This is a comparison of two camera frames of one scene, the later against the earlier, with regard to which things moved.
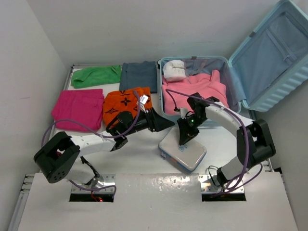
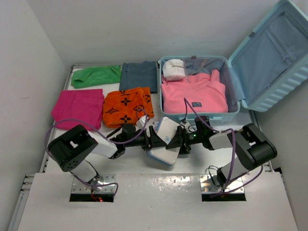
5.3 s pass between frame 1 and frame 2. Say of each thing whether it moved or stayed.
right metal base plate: stayed
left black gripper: moved
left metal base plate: stayed
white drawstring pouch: stayed
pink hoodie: stayed
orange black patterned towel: stayed
